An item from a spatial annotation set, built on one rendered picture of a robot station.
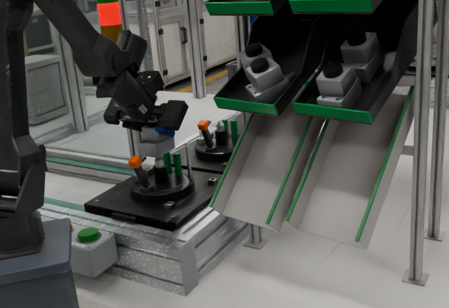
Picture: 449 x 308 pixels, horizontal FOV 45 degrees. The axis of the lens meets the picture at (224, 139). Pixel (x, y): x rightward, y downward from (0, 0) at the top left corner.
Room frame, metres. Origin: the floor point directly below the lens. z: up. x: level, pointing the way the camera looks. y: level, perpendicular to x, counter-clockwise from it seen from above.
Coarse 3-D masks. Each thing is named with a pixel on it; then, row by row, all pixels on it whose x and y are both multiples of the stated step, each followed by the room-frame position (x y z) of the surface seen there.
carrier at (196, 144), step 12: (216, 132) 1.29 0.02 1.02; (228, 132) 1.35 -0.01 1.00; (192, 144) 1.37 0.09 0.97; (204, 144) 1.30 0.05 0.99; (216, 144) 1.29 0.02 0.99; (228, 144) 1.29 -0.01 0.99; (180, 156) 1.28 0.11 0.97; (192, 156) 1.28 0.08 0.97; (204, 156) 1.25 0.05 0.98; (216, 156) 1.23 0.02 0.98; (228, 156) 1.23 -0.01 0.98; (192, 168) 1.21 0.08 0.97; (204, 168) 1.19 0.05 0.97; (216, 168) 1.18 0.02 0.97
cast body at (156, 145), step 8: (144, 128) 1.07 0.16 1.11; (152, 128) 1.06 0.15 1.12; (144, 136) 1.08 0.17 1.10; (152, 136) 1.06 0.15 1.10; (160, 136) 1.06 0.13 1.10; (168, 136) 1.08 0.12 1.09; (144, 144) 1.06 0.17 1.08; (152, 144) 1.05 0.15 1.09; (160, 144) 1.06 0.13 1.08; (168, 144) 1.08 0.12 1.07; (144, 152) 1.06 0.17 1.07; (152, 152) 1.05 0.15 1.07; (160, 152) 1.06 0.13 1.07
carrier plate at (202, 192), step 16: (208, 176) 1.14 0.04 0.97; (112, 192) 1.09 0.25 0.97; (128, 192) 1.08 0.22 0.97; (192, 192) 1.05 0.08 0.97; (208, 192) 1.05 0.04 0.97; (96, 208) 1.03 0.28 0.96; (112, 208) 1.01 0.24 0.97; (128, 208) 1.00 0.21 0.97; (144, 208) 1.00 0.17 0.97; (160, 208) 0.99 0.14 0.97; (176, 208) 0.98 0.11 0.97; (192, 208) 0.98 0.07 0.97; (144, 224) 0.96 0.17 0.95; (160, 224) 0.94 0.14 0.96; (176, 224) 0.92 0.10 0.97
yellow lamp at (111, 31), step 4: (120, 24) 1.28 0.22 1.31; (100, 28) 1.28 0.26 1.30; (104, 28) 1.26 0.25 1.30; (108, 28) 1.26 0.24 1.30; (112, 28) 1.26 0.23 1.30; (116, 28) 1.27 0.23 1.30; (120, 28) 1.28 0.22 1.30; (104, 32) 1.26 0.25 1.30; (108, 32) 1.26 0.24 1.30; (112, 32) 1.26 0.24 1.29; (116, 32) 1.26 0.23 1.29; (108, 36) 1.26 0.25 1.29; (112, 36) 1.26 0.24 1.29; (116, 36) 1.26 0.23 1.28; (112, 40) 1.26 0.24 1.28; (116, 40) 1.26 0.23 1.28
